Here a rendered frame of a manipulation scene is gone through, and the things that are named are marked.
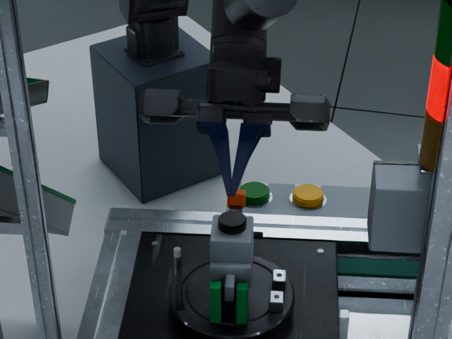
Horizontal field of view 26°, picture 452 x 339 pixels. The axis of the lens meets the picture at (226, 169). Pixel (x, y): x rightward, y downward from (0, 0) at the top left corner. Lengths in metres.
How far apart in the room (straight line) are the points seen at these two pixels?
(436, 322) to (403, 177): 0.14
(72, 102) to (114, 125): 0.26
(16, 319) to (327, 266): 0.40
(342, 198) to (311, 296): 0.20
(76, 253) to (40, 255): 0.33
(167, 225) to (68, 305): 0.17
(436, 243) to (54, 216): 0.48
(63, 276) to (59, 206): 0.20
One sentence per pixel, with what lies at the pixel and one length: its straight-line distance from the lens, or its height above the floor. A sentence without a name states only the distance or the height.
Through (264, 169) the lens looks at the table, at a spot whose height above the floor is 0.86.
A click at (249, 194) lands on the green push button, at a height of 0.97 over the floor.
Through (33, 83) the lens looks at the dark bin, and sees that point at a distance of 1.02.
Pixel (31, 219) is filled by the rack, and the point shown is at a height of 1.12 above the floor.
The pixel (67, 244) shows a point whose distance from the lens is 1.38.
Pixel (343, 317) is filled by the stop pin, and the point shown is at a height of 0.97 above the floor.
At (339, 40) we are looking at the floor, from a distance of 3.70.
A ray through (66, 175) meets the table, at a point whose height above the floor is 0.86.
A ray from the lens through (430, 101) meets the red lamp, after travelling 0.80.
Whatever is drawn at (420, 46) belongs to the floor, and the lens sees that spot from 3.71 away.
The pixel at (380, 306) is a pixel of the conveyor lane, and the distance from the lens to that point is 1.20.
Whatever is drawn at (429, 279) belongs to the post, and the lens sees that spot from 0.86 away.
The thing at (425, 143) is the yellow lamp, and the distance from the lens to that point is 0.82.
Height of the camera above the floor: 1.73
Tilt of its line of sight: 36 degrees down
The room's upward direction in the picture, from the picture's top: straight up
